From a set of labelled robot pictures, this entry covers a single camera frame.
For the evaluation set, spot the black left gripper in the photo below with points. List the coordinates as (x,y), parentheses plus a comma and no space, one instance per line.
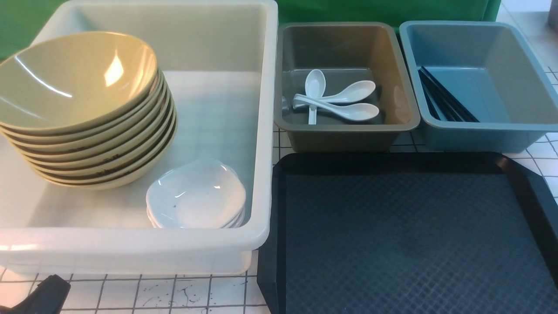
(47,298)

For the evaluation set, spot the white square dish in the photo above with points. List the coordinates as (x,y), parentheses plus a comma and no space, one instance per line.
(202,194)

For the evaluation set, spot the white ceramic soup spoon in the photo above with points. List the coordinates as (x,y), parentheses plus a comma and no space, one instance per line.
(356,112)

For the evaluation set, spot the stack of white dishes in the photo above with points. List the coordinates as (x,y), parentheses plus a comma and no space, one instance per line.
(235,222)

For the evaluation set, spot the stack of yellow bowls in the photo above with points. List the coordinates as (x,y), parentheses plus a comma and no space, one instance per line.
(107,156)

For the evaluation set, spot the green backdrop cloth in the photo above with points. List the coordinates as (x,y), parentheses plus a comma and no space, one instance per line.
(21,20)

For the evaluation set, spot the large white plastic tub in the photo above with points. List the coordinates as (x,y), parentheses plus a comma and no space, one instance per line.
(219,59)

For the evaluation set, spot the black plastic serving tray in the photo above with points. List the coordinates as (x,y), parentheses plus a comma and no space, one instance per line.
(409,233)

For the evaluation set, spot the white spoon upright in bin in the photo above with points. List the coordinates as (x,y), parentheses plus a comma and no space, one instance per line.
(315,86)

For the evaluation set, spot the white spoon lying in bin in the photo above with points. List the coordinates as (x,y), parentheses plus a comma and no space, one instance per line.
(351,94)

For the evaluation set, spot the brown plastic bin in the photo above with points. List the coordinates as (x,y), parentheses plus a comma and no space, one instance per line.
(346,52)

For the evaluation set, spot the black chopsticks in blue bin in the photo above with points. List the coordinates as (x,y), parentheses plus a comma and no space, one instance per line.
(441,103)

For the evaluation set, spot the blue plastic bin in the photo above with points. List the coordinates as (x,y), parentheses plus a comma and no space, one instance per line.
(490,68)

